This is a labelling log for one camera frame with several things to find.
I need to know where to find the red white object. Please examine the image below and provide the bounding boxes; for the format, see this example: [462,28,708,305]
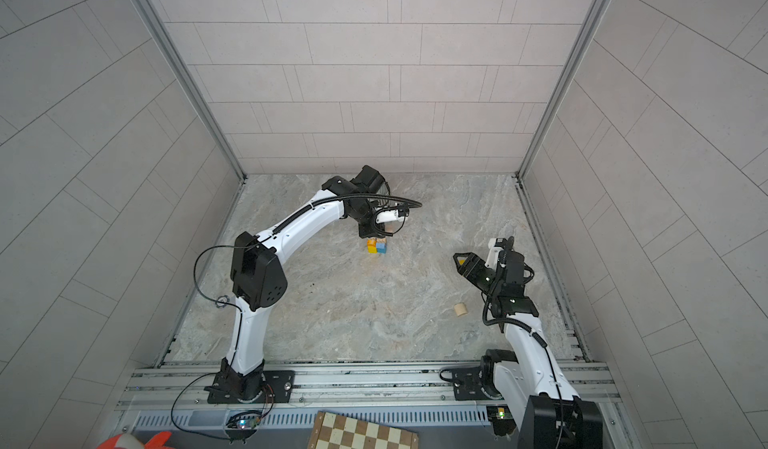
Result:
[96,431,172,449]

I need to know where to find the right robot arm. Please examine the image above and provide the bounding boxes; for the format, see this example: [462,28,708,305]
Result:
[439,238,604,448]

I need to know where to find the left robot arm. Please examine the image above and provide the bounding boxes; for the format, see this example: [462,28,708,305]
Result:
[205,165,389,403]

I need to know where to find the plain wooden block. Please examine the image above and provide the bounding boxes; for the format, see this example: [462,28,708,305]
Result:
[385,221,401,234]

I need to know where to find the left green circuit board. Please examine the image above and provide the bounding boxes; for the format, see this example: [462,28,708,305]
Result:
[224,410,263,440]

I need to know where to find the wooden cylinder block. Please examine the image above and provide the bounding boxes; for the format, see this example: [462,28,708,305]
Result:
[454,303,468,317]

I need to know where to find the checkered chess board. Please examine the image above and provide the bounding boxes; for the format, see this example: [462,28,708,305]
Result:
[307,411,420,449]

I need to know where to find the black corrugated cable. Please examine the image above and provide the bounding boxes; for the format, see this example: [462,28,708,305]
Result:
[269,193,424,235]

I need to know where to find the right circuit board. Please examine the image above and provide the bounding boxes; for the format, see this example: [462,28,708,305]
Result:
[486,406,517,437]

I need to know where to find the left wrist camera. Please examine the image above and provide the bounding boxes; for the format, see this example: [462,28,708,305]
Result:
[375,205,410,224]

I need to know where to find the aluminium mounting rail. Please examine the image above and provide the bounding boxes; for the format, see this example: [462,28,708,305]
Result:
[119,361,619,414]

